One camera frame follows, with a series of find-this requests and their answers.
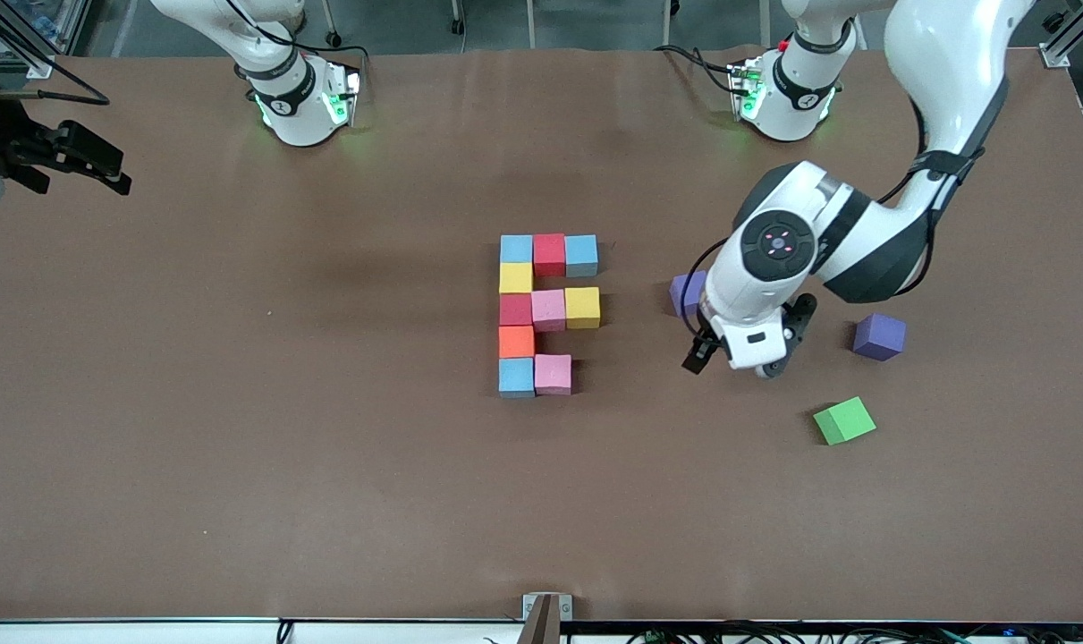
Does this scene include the black arm base cable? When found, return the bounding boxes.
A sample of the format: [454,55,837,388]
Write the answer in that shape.
[228,0,374,69]
[654,43,740,95]

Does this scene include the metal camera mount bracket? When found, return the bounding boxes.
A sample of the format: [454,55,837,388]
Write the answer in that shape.
[517,592,573,644]

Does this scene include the pink foam cube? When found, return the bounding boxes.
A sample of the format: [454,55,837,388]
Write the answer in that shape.
[531,289,567,333]
[534,354,573,396]

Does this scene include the purple foam cube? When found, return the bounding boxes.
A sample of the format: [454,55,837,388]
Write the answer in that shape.
[669,271,708,319]
[852,312,908,362]

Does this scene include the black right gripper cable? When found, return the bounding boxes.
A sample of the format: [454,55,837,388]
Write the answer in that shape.
[0,43,111,106]

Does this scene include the black left arm base cable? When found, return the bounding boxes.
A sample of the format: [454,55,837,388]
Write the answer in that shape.
[654,43,740,95]

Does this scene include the green foam cube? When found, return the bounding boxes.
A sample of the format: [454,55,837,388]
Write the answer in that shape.
[813,396,877,446]

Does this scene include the black right arm base cable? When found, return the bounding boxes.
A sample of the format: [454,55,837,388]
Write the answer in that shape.
[228,0,374,69]

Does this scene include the brown table mat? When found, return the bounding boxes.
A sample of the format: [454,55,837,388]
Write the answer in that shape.
[0,47,1083,624]

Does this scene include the aluminium frame post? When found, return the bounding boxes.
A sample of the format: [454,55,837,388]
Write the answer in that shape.
[1039,0,1083,69]
[51,0,92,56]
[0,0,56,80]

